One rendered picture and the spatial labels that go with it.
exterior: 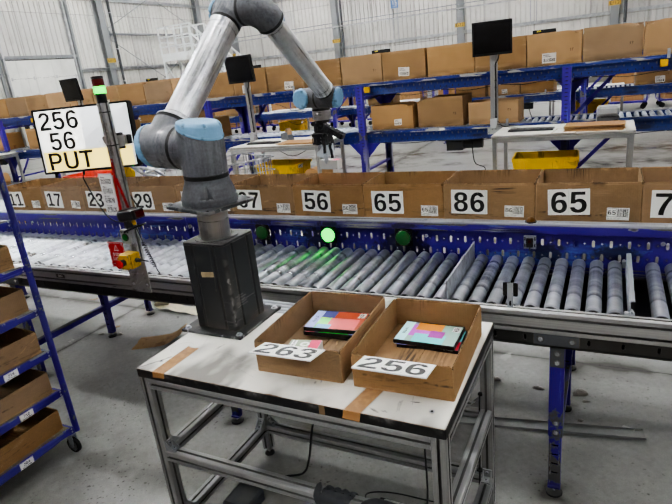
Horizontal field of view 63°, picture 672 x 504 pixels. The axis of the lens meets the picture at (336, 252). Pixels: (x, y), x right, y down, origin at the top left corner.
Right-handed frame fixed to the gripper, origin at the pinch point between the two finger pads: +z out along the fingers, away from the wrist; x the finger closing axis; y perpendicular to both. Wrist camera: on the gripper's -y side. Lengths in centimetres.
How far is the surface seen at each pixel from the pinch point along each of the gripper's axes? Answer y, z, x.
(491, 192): -80, 15, 8
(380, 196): -28.5, 16.6, 8.3
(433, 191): -54, 14, 8
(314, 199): 7.4, 18.1, 8.1
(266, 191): 35.5, 13.8, 7.9
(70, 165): 105, -13, 66
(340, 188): -7.8, 12.6, 8.1
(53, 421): 97, 95, 114
